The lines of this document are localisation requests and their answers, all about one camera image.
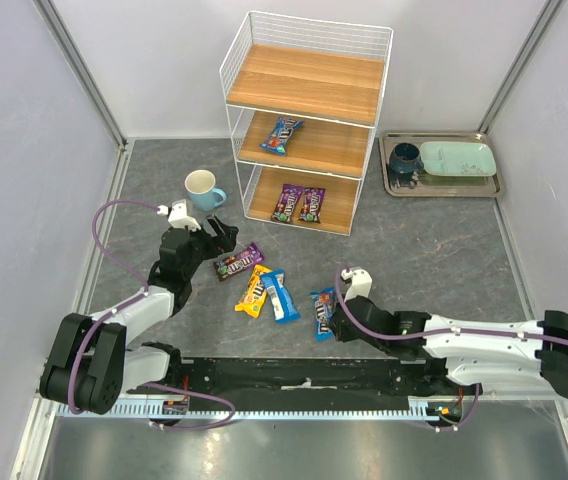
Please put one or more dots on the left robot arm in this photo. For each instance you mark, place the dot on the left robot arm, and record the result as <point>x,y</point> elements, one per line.
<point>89,365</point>

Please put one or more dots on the light blue mug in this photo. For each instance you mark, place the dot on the light blue mug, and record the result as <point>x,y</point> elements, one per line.
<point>202,190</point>

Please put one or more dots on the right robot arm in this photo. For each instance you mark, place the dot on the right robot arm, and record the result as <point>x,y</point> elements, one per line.
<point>520,356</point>

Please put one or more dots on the dark blue candy bag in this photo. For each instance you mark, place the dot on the dark blue candy bag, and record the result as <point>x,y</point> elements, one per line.
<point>282,132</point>

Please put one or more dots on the light blue candy bag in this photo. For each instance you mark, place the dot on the light blue candy bag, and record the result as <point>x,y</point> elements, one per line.
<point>283,306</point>
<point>323,304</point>

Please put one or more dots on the dark blue cup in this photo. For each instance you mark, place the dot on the dark blue cup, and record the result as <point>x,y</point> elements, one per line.
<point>405,158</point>

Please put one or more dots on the grey slotted cable duct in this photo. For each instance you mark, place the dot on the grey slotted cable duct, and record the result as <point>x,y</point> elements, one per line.
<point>286,405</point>

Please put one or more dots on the metal serving tray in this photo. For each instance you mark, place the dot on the metal serving tray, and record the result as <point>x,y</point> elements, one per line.
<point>425,185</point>

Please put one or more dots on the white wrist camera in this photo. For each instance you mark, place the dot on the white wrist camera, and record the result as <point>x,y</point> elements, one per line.
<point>178,217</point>
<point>359,282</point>

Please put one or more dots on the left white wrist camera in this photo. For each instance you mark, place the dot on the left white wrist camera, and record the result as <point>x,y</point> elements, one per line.
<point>178,217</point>

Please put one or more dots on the yellow candy bag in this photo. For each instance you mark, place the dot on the yellow candy bag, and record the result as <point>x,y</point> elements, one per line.
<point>254,296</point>

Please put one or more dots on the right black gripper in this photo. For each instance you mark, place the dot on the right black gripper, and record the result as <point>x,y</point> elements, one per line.
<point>339,325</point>

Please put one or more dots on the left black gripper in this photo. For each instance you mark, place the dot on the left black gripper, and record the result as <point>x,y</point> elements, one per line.
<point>213,238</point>

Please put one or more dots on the brown purple candy bag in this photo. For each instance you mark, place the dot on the brown purple candy bag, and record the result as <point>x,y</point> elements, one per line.
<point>234,264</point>

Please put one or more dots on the white wire wooden shelf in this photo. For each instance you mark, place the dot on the white wire wooden shelf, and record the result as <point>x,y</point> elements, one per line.
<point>332,75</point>

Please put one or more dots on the mint green divided plate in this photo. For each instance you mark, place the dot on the mint green divided plate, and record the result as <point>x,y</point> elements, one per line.
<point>457,159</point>

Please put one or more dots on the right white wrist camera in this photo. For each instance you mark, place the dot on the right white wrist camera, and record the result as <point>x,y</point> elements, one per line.
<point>359,282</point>

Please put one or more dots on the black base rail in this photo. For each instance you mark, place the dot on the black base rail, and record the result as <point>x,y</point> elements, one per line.
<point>223,377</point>

